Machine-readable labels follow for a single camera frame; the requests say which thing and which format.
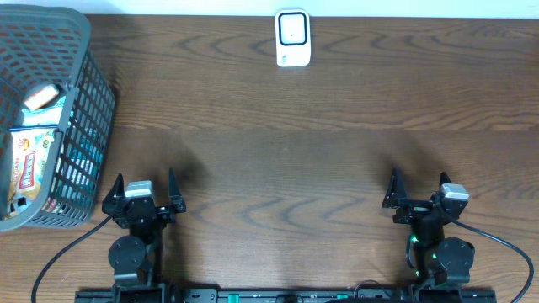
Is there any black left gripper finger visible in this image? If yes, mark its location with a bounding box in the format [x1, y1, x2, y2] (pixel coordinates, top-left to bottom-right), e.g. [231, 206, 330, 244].
[102, 173, 125, 214]
[168, 168, 186, 213]

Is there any teal mouthwash bottle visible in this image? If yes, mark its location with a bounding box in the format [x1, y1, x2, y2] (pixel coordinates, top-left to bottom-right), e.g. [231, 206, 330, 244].
[51, 127, 104, 209]

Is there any yellow snack bag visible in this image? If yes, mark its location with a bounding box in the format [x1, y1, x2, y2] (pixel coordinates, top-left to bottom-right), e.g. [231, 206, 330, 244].
[7, 127, 56, 219]

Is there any white teal tissue pack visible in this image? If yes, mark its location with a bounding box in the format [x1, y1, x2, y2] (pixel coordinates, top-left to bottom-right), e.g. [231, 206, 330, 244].
[22, 96, 67, 127]

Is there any small orange box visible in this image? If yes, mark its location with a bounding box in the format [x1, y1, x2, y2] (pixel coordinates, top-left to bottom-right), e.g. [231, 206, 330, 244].
[24, 84, 60, 110]

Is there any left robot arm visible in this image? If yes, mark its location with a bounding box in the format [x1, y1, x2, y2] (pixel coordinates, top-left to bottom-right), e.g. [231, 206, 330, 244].
[102, 170, 186, 303]

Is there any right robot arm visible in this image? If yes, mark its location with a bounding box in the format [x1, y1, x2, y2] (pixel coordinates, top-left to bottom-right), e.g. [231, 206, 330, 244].
[382, 168, 475, 302]

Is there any grey plastic mesh basket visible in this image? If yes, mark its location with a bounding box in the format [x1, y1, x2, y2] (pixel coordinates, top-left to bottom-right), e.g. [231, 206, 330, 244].
[1, 4, 116, 231]

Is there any black left camera cable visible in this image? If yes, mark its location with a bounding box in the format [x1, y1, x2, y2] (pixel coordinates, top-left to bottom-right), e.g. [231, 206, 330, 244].
[30, 214, 115, 303]

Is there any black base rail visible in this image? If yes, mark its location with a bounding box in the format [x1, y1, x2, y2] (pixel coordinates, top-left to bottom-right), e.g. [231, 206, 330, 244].
[74, 286, 498, 303]

